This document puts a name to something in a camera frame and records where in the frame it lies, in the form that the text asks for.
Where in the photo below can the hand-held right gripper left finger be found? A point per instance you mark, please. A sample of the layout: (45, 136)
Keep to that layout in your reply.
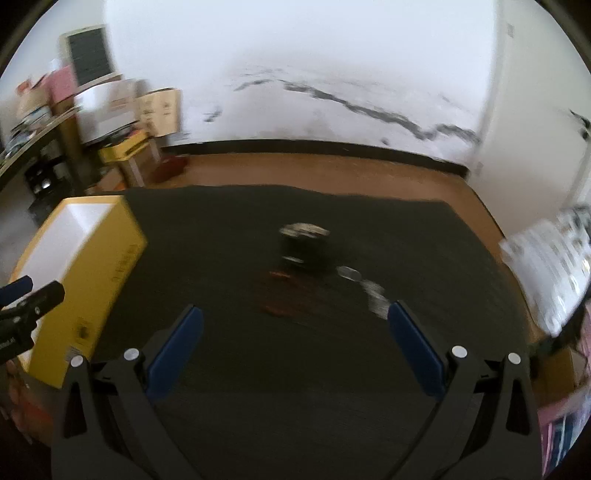
(178, 350)

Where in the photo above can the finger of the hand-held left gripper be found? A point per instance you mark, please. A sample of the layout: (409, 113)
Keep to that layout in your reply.
(16, 290)
(44, 297)

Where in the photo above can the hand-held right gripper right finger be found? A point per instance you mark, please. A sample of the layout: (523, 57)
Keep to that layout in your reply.
(415, 350)

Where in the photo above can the yellow cardboard box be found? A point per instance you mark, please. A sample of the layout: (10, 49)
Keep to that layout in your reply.
(106, 277)

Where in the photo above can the dark patterned mat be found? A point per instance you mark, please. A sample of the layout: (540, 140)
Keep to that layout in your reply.
(286, 392)

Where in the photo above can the dark storage shelf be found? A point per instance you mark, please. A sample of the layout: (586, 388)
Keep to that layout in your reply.
(41, 170)

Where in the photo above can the white printed plastic bag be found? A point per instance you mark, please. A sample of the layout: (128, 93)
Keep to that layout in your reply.
(549, 267)

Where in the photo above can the brown cardboard box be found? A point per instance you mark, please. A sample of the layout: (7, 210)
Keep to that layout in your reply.
(141, 166)

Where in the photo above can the flat yellow black box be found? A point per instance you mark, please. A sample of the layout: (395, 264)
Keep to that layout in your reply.
(124, 148)

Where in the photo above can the red cloth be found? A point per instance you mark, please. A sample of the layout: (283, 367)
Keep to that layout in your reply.
(170, 168)

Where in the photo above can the pink box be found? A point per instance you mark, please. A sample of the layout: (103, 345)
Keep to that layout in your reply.
(62, 85)

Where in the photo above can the tan paper bag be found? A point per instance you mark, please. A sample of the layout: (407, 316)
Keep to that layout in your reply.
(159, 110)

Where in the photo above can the white framed dark board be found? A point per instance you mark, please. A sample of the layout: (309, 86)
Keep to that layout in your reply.
(87, 53)

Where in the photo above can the white door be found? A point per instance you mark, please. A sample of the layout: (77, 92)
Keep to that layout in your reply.
(535, 92)

